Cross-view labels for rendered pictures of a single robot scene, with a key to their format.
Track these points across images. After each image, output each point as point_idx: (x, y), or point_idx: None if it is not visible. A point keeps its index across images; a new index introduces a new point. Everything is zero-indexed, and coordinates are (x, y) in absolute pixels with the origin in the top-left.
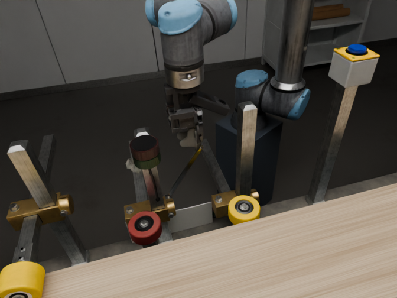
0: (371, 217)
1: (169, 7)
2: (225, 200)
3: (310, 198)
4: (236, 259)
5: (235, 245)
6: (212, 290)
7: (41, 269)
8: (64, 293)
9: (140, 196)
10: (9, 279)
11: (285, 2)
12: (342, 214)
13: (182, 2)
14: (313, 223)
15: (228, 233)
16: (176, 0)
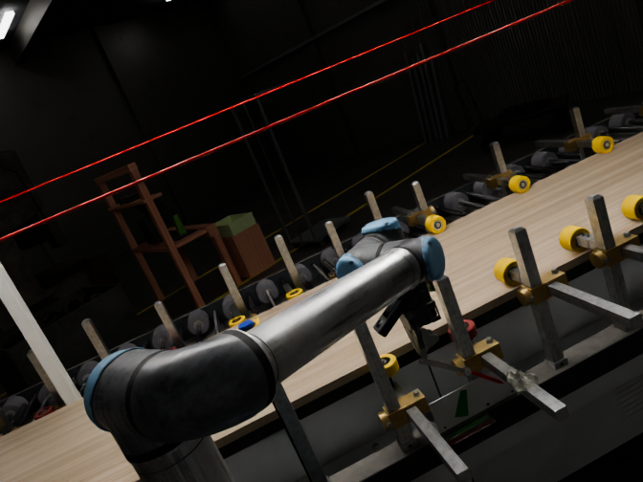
0: (289, 388)
1: (387, 219)
2: (409, 396)
3: (327, 479)
4: (388, 337)
5: (388, 342)
6: (400, 322)
7: (500, 274)
8: (491, 290)
9: (491, 358)
10: (504, 259)
11: (232, 476)
12: (308, 383)
13: (376, 224)
14: (331, 371)
15: (393, 346)
16: (382, 224)
